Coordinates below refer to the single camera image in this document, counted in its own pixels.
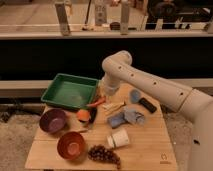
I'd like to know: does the white cup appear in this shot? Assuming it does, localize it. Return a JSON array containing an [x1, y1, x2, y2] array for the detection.
[[107, 129, 130, 148]]

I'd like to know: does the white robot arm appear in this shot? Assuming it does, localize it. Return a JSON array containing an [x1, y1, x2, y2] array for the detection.
[[101, 50, 213, 171]]

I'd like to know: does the purple bowl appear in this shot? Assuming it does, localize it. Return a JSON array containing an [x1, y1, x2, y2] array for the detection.
[[39, 108, 66, 134]]

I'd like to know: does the orange bowl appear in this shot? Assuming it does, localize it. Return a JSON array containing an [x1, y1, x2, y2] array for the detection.
[[57, 131, 86, 160]]

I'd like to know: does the pale yellow utensil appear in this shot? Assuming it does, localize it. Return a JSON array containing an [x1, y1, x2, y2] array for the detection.
[[103, 102, 126, 115]]

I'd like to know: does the dark eggplant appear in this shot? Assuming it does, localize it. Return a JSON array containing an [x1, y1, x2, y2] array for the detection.
[[89, 108, 98, 124]]

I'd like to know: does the green plastic tray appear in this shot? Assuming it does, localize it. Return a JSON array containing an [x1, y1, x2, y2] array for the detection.
[[41, 73, 99, 110]]

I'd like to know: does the blue grey cloth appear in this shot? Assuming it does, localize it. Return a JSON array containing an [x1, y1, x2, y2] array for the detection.
[[107, 107, 145, 129]]

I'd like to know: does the orange round fruit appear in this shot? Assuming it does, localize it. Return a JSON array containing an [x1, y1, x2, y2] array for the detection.
[[76, 109, 90, 122]]

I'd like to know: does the dark grape bunch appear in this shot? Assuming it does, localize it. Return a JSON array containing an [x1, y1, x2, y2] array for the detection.
[[88, 145, 121, 169]]

